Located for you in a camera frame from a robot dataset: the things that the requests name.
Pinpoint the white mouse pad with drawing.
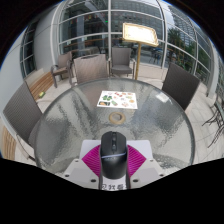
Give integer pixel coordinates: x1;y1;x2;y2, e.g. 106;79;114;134
78;139;155;192

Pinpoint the dark metal folding table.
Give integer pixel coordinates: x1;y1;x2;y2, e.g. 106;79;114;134
201;96;224;149

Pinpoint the black computer mouse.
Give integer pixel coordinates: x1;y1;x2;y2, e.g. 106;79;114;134
99;130;129;180

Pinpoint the round brass table centre ring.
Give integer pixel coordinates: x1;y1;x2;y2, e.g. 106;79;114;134
108;111;127;124

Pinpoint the gold framed menu stand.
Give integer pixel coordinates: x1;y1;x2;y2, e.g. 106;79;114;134
121;22;160;81

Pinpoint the brown wicker armchair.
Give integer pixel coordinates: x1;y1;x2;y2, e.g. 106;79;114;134
69;53;110;88
2;79;44;161
161;62;201;112
108;45;137;79
50;51;74;88

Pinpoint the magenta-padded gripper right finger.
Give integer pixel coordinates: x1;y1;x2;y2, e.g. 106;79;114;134
126;145;166;190

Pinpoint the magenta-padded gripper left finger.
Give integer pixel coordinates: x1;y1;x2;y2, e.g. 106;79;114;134
62;145;103;190

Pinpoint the laminated picture menu card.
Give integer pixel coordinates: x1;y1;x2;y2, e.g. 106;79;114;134
96;90;139;110

